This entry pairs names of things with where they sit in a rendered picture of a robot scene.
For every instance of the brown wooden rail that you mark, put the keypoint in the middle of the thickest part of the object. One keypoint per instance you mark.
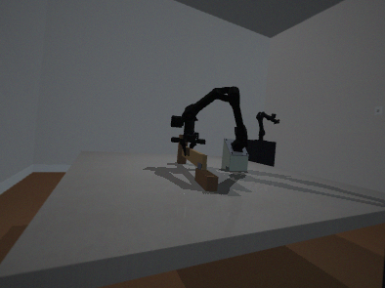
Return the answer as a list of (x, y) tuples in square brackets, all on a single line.
[(194, 157)]

